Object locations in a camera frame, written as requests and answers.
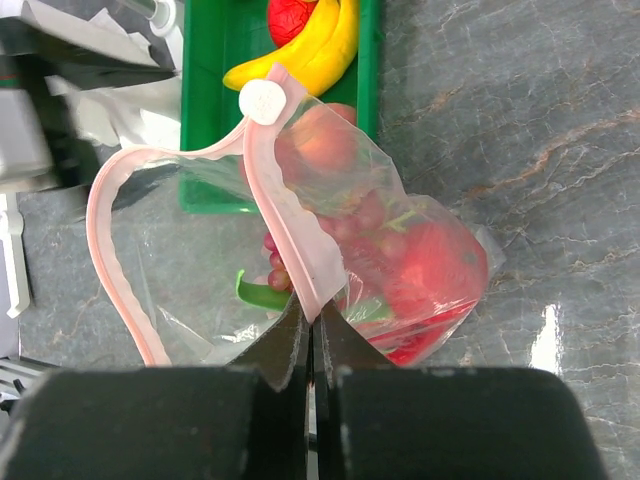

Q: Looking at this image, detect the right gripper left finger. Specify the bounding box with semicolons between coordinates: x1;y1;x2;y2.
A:
1;299;309;479

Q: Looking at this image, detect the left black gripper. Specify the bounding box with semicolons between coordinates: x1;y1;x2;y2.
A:
1;17;174;193

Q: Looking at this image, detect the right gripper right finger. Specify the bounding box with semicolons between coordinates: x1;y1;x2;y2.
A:
313;304;607;479

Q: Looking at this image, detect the red chili pepper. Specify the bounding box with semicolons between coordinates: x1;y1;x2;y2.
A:
385;302;475;367

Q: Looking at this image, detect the red apple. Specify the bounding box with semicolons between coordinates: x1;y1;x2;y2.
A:
385;221;489;323

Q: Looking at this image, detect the clear pink zip top bag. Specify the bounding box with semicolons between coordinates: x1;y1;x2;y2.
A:
86;65;504;366

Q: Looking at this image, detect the red grapes bunch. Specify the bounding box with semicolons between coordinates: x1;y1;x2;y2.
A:
261;189;431;293

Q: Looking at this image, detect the pink dragon fruit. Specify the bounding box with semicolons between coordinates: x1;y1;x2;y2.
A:
235;270;393;325

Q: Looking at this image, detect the silver clothes rack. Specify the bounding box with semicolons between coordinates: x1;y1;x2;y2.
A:
1;193;31;319

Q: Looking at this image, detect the white t-shirt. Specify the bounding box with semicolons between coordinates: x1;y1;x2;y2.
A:
20;1;181;150

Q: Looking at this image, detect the green plastic crate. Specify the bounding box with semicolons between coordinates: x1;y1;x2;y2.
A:
178;0;382;215

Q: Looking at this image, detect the small red wrinkled fruit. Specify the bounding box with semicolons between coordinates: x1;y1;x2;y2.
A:
266;0;317;48

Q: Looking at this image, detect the peach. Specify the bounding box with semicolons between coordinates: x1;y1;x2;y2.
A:
275;103;356;182

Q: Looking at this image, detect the yellow banana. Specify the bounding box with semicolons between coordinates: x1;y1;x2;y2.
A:
222;0;360;98

